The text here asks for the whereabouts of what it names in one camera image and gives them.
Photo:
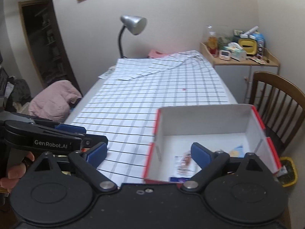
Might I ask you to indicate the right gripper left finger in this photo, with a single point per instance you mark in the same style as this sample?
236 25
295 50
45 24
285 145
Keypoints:
86 163

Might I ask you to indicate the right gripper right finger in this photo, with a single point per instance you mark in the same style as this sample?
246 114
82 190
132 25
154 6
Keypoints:
211 164

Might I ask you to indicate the red white snack packet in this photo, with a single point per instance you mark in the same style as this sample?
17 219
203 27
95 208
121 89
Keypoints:
184 166

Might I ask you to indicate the light blue cookie packet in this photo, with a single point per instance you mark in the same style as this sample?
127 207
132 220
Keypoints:
237 152

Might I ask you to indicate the red cardboard box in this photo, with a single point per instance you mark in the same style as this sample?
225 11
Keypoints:
216 127

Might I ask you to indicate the white blue snack packet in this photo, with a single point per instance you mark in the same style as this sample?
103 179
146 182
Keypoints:
179 179

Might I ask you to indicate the person's left hand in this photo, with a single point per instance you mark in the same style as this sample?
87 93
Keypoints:
15 173

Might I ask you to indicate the pink puffer jacket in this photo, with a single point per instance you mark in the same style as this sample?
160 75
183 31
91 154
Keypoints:
55 101

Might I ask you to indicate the checkered tablecloth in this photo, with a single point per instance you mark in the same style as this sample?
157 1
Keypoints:
123 106

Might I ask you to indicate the yellow trash bin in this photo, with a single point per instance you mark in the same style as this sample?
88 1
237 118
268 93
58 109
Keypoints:
287 175

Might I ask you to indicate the wooden chair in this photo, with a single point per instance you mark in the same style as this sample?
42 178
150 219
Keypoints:
280 105

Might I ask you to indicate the grey side cabinet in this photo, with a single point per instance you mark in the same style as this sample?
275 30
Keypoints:
237 75

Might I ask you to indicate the paper at table corner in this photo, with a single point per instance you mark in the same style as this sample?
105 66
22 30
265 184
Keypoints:
108 73

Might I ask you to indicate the pink digital timer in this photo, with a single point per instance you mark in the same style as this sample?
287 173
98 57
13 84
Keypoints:
225 55

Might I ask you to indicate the white tissue pack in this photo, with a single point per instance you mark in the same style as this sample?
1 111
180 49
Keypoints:
237 52

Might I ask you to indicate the dark bookshelf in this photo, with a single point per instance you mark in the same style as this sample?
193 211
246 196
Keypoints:
44 42

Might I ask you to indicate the orange liquid bottle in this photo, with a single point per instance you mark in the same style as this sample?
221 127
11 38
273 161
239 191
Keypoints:
212 42

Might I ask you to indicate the pink item behind table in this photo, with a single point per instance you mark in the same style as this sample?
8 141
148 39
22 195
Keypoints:
156 54

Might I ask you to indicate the silver desk lamp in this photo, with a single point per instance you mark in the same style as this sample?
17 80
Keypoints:
134 24

